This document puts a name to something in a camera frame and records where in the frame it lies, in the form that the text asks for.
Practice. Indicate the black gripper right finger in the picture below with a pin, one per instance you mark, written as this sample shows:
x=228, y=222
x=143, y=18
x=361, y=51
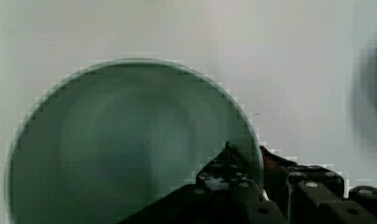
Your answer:
x=311, y=194

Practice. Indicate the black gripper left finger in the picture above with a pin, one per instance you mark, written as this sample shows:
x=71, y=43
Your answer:
x=224, y=192

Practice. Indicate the green mug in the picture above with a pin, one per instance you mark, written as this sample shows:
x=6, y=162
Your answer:
x=117, y=136

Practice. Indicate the blue small plate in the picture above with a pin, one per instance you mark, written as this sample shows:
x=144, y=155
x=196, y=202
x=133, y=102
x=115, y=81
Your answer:
x=365, y=94

